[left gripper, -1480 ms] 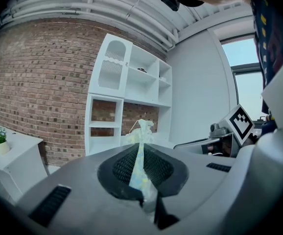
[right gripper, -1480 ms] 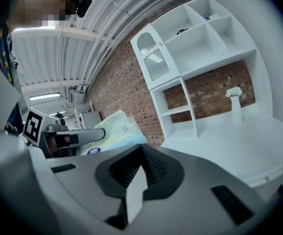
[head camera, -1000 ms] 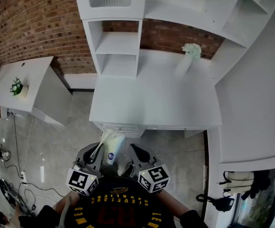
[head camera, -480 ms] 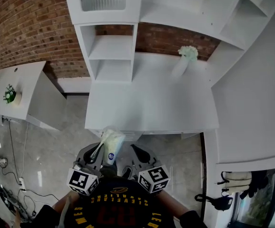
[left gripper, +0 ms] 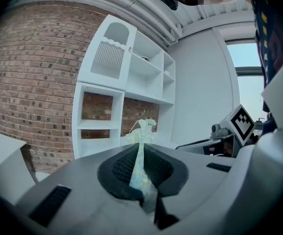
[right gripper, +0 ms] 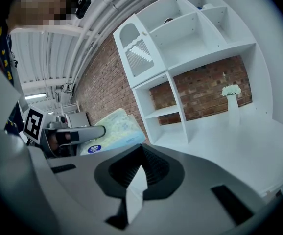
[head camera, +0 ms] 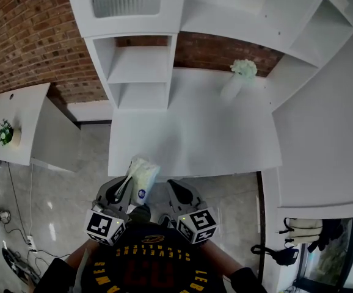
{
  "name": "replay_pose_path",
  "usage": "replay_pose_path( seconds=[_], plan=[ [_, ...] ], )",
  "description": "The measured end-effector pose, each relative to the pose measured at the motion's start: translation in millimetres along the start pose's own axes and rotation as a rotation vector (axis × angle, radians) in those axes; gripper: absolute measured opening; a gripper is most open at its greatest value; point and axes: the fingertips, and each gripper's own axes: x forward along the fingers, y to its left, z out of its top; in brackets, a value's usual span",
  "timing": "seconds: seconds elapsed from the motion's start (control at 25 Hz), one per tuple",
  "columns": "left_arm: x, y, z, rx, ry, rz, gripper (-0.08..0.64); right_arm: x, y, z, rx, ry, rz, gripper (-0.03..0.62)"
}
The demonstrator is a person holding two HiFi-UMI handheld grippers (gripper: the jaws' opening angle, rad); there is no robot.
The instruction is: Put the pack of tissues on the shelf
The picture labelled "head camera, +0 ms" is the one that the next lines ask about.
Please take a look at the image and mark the white vase with white flowers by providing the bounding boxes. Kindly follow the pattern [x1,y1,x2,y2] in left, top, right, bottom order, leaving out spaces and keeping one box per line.
[220,59,258,102]

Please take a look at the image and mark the small green potted plant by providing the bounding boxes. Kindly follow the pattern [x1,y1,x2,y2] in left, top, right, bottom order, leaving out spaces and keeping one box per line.
[0,118,22,148]

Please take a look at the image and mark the grey shoulder strap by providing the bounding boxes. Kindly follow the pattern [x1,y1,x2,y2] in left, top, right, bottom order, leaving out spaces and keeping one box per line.
[73,248,90,293]

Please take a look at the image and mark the white cable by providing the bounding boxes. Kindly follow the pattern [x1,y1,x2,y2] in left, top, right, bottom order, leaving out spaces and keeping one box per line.
[29,162,35,238]

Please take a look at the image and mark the person's left forearm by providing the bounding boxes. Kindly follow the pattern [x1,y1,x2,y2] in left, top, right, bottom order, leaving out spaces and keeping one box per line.
[65,239,100,267]

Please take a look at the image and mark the white plastic packet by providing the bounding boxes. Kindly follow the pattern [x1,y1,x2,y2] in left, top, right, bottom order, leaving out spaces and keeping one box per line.
[115,156,161,207]

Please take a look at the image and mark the black jacket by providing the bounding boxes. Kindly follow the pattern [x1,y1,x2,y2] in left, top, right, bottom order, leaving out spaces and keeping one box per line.
[307,218,345,253]

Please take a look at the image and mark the white side table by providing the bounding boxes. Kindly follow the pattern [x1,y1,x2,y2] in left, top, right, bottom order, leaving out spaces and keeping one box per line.
[0,82,81,173]

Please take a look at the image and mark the black printed shirt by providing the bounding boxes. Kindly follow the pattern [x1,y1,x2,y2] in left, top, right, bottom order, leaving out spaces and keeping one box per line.
[40,223,267,293]

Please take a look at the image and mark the person's right forearm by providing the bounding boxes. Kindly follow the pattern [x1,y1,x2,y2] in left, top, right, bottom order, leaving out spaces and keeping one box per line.
[206,242,245,277]

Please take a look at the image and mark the black stand base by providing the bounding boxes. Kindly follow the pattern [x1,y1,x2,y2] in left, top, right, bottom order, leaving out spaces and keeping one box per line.
[1,247,40,284]

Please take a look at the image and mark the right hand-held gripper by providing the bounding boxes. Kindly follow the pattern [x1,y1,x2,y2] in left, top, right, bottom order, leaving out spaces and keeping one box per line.
[166,179,219,245]

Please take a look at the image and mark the white power strip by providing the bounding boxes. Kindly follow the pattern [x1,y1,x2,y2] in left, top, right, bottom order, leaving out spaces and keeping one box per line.
[26,235,38,253]

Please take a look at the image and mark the white desk with shelving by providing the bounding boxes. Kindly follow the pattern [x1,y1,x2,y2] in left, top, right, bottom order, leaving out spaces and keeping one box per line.
[65,0,353,178]

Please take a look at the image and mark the black wall cable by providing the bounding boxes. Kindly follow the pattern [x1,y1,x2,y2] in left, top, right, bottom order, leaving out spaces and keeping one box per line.
[4,162,31,244]

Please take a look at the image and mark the beige backpack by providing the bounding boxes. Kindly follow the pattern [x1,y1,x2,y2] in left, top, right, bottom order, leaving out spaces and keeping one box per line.
[275,217,324,247]

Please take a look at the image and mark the black floor cable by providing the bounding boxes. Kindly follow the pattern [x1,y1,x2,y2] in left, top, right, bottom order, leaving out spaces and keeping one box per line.
[29,248,71,267]

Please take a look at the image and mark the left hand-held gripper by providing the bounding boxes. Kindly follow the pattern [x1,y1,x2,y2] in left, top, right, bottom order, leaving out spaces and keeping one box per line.
[84,175,134,246]

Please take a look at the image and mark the olive trousers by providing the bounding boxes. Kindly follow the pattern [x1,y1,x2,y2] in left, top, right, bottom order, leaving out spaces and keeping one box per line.
[127,204,177,229]

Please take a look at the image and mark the black strap bag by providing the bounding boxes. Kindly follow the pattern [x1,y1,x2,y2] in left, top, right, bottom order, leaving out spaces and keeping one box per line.
[250,244,299,267]

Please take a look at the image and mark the glass cabinet door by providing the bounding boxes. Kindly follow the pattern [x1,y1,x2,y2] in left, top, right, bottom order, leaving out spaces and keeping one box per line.
[65,0,186,38]

